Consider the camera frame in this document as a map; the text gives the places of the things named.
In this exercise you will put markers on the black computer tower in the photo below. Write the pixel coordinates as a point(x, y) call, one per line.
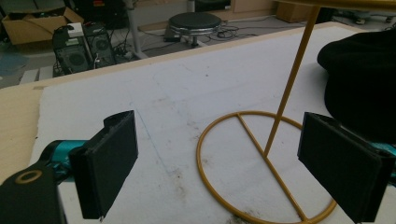
point(71, 53)
point(99, 43)

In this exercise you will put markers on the round black stool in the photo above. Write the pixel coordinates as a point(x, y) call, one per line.
point(195, 23)

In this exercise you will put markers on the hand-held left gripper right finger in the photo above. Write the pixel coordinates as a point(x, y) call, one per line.
point(339, 168)

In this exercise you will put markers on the gold metal hat stand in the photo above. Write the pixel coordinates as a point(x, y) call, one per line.
point(280, 124)

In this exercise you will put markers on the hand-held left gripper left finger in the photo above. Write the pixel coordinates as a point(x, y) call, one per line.
point(106, 161)

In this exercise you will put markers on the white table leg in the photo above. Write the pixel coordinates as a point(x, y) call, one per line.
point(135, 30)

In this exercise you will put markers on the black hat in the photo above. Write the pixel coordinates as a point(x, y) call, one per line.
point(361, 81)

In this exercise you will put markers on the small cardboard box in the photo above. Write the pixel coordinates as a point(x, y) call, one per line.
point(292, 11)

